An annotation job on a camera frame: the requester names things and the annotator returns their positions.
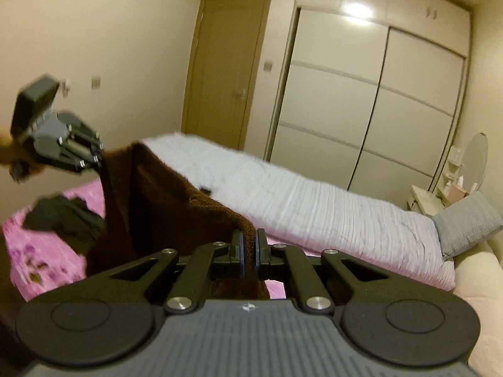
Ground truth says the brown knit button vest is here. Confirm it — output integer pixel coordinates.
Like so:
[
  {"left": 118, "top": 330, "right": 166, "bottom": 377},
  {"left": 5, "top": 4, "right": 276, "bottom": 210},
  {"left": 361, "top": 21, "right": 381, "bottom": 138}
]
[{"left": 85, "top": 143, "right": 269, "bottom": 300}]

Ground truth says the person's left hand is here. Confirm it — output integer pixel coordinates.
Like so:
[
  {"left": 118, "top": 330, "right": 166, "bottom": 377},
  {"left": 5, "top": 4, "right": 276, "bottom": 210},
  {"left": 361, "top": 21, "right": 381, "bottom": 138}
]
[{"left": 0, "top": 130, "right": 44, "bottom": 174}]

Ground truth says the black crumpled garment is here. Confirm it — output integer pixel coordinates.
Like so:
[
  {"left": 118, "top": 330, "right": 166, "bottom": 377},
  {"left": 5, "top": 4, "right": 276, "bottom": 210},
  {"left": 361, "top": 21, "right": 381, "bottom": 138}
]
[{"left": 22, "top": 194, "right": 104, "bottom": 256}]

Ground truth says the white ribbed quilt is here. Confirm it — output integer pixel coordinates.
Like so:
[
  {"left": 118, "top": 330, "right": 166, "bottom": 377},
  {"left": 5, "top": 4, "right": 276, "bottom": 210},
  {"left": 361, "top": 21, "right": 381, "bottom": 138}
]
[{"left": 142, "top": 133, "right": 455, "bottom": 291}]

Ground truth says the white dressing table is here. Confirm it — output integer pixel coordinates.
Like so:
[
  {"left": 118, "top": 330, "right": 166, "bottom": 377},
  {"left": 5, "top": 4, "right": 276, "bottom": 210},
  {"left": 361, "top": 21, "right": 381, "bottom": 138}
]
[{"left": 406, "top": 146, "right": 465, "bottom": 217}]

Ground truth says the cream padded headboard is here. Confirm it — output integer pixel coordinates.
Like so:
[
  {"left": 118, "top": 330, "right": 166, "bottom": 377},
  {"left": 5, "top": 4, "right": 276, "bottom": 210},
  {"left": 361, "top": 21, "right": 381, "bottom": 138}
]
[{"left": 454, "top": 242, "right": 502, "bottom": 376}]

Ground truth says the grey pillow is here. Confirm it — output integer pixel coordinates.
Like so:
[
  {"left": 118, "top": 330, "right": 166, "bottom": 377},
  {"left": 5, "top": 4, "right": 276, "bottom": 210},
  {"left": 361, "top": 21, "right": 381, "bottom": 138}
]
[{"left": 432, "top": 192, "right": 502, "bottom": 260}]

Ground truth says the pink tissue box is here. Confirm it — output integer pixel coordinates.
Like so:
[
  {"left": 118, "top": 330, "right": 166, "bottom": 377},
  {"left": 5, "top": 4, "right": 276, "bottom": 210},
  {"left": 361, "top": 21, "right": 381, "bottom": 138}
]
[{"left": 447, "top": 184, "right": 467, "bottom": 204}]

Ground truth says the brown wooden door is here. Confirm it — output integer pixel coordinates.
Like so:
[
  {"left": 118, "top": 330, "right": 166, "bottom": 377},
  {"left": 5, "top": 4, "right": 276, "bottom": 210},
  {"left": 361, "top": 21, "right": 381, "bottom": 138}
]
[{"left": 182, "top": 0, "right": 271, "bottom": 150}]

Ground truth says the oval vanity mirror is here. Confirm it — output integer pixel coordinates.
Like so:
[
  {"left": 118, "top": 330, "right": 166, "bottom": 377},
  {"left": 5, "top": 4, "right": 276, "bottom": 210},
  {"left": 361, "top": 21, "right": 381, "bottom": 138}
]
[{"left": 461, "top": 132, "right": 489, "bottom": 193}]

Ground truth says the white sliding wardrobe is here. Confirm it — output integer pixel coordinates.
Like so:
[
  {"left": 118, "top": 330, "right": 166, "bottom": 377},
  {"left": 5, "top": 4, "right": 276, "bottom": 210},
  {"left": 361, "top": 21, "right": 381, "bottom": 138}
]
[{"left": 269, "top": 0, "right": 472, "bottom": 207}]

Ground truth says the wall socket plate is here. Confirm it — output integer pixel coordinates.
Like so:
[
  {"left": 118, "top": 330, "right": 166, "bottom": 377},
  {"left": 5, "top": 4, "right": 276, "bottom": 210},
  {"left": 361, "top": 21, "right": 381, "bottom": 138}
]
[{"left": 91, "top": 77, "right": 101, "bottom": 90}]

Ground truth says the wall light switch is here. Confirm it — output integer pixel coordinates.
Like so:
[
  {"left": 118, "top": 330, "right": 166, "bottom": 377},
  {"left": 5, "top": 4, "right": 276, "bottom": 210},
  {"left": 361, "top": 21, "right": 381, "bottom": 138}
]
[{"left": 263, "top": 60, "right": 273, "bottom": 72}]

